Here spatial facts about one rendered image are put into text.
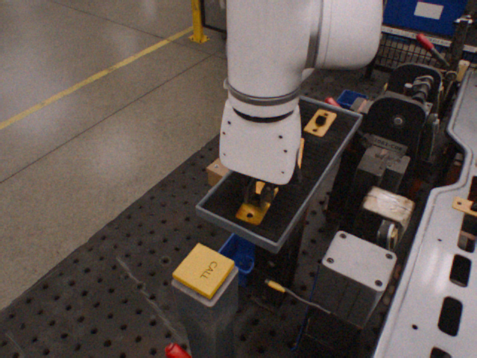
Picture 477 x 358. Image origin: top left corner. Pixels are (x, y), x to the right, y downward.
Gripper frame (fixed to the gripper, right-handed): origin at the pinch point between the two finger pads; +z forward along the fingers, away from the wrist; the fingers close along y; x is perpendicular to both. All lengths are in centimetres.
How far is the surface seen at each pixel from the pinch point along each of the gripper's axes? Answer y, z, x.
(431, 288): 30.3, 18.5, 7.9
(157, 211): -41, 49, 23
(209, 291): 0.5, 2.4, -16.4
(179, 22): -213, 120, 303
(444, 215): 31.3, 18.5, 26.7
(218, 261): -0.6, 2.4, -12.0
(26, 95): -248, 119, 127
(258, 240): 3.0, 2.4, -6.6
